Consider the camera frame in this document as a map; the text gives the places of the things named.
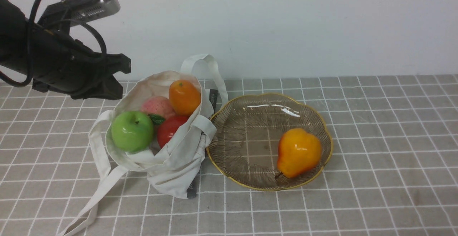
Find white cloth tote bag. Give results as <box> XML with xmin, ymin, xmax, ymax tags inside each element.
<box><xmin>59</xmin><ymin>54</ymin><xmax>228</xmax><ymax>236</ymax></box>

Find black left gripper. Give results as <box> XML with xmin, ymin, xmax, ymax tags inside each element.
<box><xmin>21</xmin><ymin>25</ymin><xmax>131</xmax><ymax>100</ymax></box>

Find grey checked tablecloth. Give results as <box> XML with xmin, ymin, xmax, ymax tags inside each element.
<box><xmin>0</xmin><ymin>75</ymin><xmax>458</xmax><ymax>236</ymax></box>

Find green apple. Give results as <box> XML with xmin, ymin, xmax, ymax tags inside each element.
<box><xmin>110</xmin><ymin>111</ymin><xmax>154</xmax><ymax>153</ymax></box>

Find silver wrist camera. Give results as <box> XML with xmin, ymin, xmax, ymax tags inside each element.
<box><xmin>38</xmin><ymin>0</ymin><xmax>121</xmax><ymax>27</ymax></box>

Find gold-rimmed glass fruit plate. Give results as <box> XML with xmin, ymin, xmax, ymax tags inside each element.
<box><xmin>207</xmin><ymin>93</ymin><xmax>334</xmax><ymax>191</ymax></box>

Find pink peach with leaf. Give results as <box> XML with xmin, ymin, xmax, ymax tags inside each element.
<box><xmin>140</xmin><ymin>96</ymin><xmax>177</xmax><ymax>125</ymax></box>

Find black camera cable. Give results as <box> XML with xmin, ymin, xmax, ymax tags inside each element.
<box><xmin>0</xmin><ymin>0</ymin><xmax>138</xmax><ymax>88</ymax></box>

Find yellow orange pear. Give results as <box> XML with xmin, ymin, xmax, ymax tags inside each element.
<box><xmin>277</xmin><ymin>128</ymin><xmax>322</xmax><ymax>178</ymax></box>

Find orange mango fruit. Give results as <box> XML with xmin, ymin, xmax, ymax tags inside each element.
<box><xmin>169</xmin><ymin>79</ymin><xmax>201</xmax><ymax>117</ymax></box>

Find red apple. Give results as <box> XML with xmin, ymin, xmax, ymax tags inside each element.
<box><xmin>157</xmin><ymin>115</ymin><xmax>189</xmax><ymax>149</ymax></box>

